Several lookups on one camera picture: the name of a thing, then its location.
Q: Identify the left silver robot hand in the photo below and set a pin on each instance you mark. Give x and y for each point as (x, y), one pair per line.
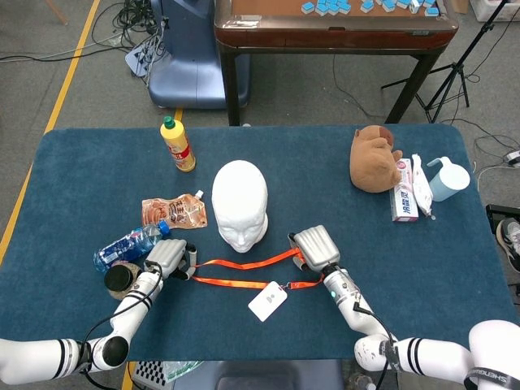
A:
(170, 256)

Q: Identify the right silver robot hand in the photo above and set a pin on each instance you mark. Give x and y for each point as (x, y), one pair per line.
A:
(319, 248)

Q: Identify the glass grain jar black lid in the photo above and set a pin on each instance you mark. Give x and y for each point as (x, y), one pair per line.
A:
(118, 278)

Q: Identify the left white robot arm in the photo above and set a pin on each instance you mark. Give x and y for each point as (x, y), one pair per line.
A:
(134, 300)

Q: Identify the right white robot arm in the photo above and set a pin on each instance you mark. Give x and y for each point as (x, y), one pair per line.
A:
(349, 300)

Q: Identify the white foam mannequin head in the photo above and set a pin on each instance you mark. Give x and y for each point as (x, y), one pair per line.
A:
(239, 195)

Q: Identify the brown spout pouch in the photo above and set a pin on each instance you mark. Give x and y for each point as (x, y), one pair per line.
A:
(178, 211)

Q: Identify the water bottle with blue cap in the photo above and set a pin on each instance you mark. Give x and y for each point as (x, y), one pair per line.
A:
(122, 248)

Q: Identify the blue table mat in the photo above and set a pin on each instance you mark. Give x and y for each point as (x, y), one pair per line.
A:
(406, 264)

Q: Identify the white pink toothpaste box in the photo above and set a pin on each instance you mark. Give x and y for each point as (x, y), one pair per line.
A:
(404, 195)

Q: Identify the brown plush toy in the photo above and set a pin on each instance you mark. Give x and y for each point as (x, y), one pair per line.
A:
(373, 162)

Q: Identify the yellow detergent bottle green cap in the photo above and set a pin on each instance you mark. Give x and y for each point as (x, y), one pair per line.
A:
(178, 146)

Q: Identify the black white checkerboard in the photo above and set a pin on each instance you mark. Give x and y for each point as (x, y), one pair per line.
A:
(150, 371)

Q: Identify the white wet wipes pack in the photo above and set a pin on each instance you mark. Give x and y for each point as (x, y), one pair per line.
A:
(422, 191)

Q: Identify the blue grey robot torso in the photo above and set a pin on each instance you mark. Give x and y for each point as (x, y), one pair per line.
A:
(260, 378)

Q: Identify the light blue plastic cup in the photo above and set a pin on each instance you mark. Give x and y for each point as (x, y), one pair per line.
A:
(449, 180)

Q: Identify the grey black sneaker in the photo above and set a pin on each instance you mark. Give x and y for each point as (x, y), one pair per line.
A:
(510, 243)

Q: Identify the blue grey machine base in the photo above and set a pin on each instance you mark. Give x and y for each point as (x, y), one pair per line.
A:
(191, 61)

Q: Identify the white power strip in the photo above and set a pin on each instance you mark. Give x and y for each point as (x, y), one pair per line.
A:
(138, 61)

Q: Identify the brown mahjong table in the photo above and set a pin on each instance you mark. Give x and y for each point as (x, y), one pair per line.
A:
(325, 36)

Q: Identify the blue mahjong tile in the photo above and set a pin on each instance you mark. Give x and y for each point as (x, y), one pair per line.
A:
(308, 6)

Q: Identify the white mahjong tile showing dots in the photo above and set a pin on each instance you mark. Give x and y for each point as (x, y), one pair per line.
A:
(414, 6)

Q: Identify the black tripod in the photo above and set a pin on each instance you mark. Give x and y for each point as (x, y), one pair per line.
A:
(482, 34)

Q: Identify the white storage box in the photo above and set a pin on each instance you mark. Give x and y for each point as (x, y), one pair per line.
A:
(495, 12)

